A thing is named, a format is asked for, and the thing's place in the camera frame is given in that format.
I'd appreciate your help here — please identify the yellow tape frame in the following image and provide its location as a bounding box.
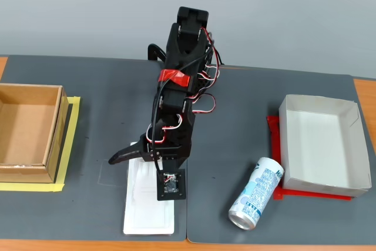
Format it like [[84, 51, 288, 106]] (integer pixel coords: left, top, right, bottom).
[[0, 96, 82, 193]]

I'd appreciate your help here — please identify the black table clamp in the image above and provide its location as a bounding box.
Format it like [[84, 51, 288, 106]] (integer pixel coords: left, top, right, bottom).
[[147, 43, 168, 63]]

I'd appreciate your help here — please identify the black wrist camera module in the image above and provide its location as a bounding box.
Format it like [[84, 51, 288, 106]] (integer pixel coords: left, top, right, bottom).
[[157, 169, 187, 202]]

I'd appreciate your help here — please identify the red white servo wire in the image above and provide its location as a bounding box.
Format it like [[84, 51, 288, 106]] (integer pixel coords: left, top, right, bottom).
[[192, 27, 221, 116], [146, 113, 182, 145]]

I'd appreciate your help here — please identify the white blue drink can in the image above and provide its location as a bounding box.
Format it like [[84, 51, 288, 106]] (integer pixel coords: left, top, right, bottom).
[[228, 156, 285, 230]]

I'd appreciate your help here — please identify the red plastic frame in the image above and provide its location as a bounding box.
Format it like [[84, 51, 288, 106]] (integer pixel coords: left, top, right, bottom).
[[266, 115, 353, 202]]

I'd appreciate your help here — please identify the brown cardboard box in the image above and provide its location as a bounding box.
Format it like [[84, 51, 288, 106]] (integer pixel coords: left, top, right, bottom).
[[0, 83, 65, 184]]

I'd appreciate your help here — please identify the white packaged sandwich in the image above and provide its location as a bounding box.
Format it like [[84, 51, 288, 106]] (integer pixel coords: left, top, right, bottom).
[[122, 142, 177, 236]]

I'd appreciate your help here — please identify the gray paper box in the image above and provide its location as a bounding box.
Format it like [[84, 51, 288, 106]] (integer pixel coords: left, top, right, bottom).
[[278, 94, 371, 199]]

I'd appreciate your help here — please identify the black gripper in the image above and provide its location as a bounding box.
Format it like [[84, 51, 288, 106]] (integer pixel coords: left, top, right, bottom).
[[108, 112, 196, 172]]

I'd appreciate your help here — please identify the red tape band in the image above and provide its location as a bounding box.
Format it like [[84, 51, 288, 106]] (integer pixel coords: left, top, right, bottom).
[[157, 69, 190, 89]]

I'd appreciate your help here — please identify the dark gray table mat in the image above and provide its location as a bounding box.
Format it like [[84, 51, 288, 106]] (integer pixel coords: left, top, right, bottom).
[[0, 55, 189, 242], [186, 65, 376, 246]]

